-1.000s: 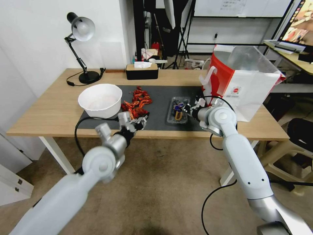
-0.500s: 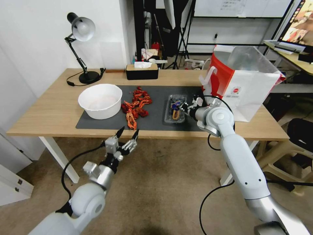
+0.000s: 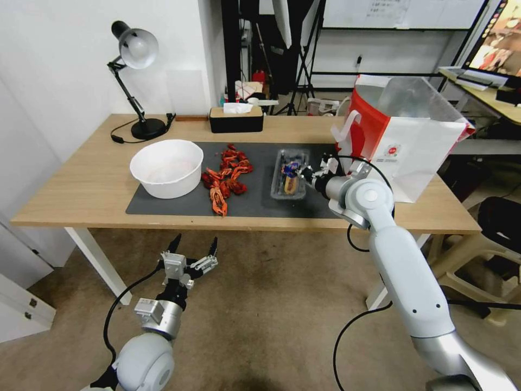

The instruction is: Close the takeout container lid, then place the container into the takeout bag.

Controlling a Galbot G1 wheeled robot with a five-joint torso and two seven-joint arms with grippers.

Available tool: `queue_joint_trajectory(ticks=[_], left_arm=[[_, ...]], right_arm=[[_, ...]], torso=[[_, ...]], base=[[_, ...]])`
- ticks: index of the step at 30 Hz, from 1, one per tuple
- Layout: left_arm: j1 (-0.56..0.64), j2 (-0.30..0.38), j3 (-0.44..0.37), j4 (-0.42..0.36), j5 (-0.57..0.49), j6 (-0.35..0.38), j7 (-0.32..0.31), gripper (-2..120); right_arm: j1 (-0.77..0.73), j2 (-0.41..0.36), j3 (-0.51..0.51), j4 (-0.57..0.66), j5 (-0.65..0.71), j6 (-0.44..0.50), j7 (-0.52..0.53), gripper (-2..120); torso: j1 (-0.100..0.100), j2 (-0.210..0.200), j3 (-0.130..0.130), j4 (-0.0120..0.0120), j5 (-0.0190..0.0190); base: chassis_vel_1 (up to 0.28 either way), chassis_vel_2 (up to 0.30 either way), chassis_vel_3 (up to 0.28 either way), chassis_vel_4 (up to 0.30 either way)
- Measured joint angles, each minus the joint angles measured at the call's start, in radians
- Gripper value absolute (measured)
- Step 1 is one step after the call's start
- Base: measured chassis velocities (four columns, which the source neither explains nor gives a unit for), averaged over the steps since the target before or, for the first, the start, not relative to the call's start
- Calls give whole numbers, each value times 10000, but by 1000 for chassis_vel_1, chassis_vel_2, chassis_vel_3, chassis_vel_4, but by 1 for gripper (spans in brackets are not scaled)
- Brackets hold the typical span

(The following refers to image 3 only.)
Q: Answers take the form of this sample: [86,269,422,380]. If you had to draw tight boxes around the black metal shelf frame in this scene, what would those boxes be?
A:
[223,0,246,103]

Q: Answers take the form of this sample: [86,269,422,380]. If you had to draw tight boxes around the red crayfish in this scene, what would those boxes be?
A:
[209,181,230,217]
[223,177,248,197]
[201,167,233,191]
[219,143,255,176]

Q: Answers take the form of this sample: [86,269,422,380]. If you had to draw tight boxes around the black bag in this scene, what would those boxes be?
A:
[476,196,521,282]

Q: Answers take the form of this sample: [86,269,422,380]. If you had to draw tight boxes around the white photo reflector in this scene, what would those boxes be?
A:
[270,0,295,50]

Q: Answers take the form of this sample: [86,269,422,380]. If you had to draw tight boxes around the white round bowl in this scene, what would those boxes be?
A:
[129,139,205,200]

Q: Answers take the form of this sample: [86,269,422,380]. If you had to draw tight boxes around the red white takeout bag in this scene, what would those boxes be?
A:
[330,74,476,204]

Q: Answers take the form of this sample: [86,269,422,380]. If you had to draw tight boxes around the white tissue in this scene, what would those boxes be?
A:
[223,102,255,115]

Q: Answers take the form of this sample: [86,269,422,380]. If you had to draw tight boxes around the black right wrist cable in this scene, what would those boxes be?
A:
[336,154,395,253]

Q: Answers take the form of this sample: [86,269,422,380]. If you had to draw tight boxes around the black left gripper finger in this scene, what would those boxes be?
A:
[188,236,219,274]
[161,234,183,262]

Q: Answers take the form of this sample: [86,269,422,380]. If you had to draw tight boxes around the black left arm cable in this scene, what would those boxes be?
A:
[89,267,165,388]

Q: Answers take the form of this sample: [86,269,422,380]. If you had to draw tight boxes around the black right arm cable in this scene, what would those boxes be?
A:
[332,299,394,391]

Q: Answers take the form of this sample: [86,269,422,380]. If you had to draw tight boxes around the pale wooden side desk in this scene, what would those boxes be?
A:
[438,66,521,123]

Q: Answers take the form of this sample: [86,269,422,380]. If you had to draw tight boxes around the clear plastic takeout container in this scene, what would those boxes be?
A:
[270,148,313,202]

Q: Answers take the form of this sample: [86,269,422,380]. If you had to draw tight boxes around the cardboard box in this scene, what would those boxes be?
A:
[234,80,266,103]

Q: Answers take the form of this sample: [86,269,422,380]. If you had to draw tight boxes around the black desk lamp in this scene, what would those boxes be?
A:
[106,20,168,141]

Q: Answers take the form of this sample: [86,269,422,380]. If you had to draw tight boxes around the computer monitor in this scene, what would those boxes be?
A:
[462,0,521,79]

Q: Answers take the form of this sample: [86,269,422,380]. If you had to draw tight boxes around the black tripod stand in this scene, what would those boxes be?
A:
[275,0,327,117]

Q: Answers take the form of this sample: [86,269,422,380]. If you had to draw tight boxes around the black tissue box wooden lid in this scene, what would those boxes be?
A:
[208,106,264,134]

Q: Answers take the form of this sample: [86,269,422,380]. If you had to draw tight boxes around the food in wrapper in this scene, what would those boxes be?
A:
[281,160,303,196]

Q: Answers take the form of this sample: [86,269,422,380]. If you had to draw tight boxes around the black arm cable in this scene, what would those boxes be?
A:
[89,267,165,388]
[332,299,394,391]

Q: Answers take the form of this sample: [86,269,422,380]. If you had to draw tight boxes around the black lamp power cable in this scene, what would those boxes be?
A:
[110,112,177,144]

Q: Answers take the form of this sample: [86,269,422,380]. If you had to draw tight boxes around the beige plastic stool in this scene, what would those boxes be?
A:
[425,232,521,307]

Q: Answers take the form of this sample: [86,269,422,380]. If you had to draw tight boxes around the whiteboard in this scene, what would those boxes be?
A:
[320,0,490,31]

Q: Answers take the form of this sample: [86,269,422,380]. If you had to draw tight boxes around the white cabinet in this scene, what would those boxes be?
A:
[0,211,58,344]

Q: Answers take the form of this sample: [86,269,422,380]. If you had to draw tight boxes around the dark grey table mat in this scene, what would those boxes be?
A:
[125,141,347,219]

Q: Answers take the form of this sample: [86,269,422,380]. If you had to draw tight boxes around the wooden table white legs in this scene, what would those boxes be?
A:
[9,113,482,311]

